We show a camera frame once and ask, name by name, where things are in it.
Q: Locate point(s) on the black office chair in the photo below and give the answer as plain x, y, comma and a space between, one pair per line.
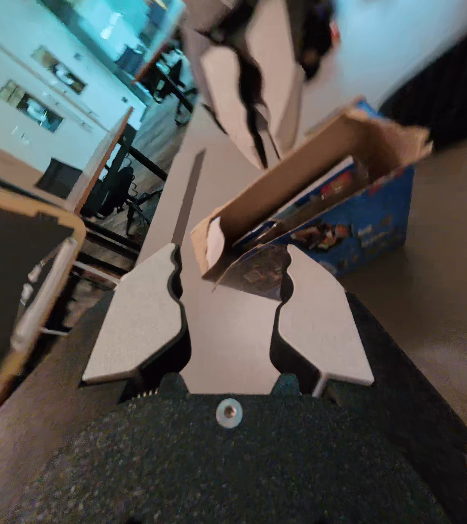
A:
119, 201

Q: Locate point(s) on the blue lego set box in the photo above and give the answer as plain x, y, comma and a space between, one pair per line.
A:
364, 229

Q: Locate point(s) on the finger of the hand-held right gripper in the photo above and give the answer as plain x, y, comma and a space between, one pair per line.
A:
278, 74
225, 90

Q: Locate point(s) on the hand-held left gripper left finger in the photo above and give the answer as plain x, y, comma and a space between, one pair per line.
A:
135, 327

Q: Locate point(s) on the wooden desk black frame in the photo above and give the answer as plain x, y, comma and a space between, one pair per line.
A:
106, 155

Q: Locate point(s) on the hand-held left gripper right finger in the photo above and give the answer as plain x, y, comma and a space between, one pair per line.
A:
324, 327

